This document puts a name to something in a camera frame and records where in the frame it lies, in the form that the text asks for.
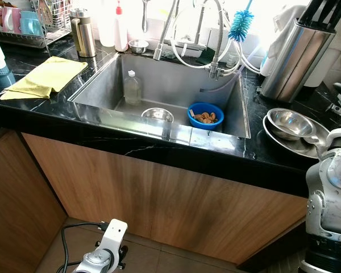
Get steel plate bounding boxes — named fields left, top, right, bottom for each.
left=263, top=114, right=330, bottom=159

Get wooden cabinet door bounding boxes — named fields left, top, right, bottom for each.
left=22, top=133, right=154, bottom=241
left=151, top=162, right=307, bottom=265
left=0, top=128, right=68, bottom=273

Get small steel bowl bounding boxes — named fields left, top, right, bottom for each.
left=141, top=107, right=175, bottom=123

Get blue plastic bowl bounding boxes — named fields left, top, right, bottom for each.
left=186, top=102, right=225, bottom=131

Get brown food pieces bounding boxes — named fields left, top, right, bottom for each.
left=193, top=112, right=218, bottom=124

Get clear plastic bottle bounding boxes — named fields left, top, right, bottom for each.
left=123, top=69, right=143, bottom=107

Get stainless steel sink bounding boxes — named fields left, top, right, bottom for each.
left=68, top=51, right=252, bottom=140

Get yellow cloth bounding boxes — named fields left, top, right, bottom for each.
left=0, top=56, right=89, bottom=101

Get tiny steel bowl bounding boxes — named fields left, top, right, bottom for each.
left=129, top=39, right=149, bottom=55

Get large steel bowl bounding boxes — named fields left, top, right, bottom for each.
left=266, top=108, right=316, bottom=141

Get dark green sponge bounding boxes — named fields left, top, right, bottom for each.
left=196, top=48, right=217, bottom=63

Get steel thermos flask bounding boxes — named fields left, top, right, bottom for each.
left=69, top=8, right=97, bottom=59

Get red cap squeeze bottle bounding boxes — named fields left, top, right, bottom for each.
left=114, top=1, right=129, bottom=53

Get chrome flexible faucet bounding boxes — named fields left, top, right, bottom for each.
left=152, top=0, right=229, bottom=80

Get white plastic bottle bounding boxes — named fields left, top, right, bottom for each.
left=98, top=0, right=117, bottom=47

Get steel dish rack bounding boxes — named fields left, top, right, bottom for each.
left=0, top=0, right=73, bottom=49

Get steel ladle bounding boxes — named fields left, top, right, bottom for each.
left=140, top=0, right=150, bottom=34

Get blue cup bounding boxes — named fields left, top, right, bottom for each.
left=20, top=10, right=43, bottom=36

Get blue bottle brush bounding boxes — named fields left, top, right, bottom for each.
left=227, top=0, right=255, bottom=43

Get steel knife block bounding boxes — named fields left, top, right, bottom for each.
left=260, top=17, right=337, bottom=103

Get pink cup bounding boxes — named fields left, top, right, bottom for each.
left=1, top=6, right=20, bottom=34

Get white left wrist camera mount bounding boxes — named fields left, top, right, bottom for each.
left=99, top=219, right=128, bottom=268

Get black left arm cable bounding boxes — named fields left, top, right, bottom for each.
left=60, top=222, right=109, bottom=273

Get white water hose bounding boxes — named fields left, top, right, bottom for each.
left=219, top=34, right=263, bottom=75
left=169, top=6, right=239, bottom=72

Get black handled knives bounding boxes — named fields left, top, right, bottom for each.
left=301, top=0, right=341, bottom=29

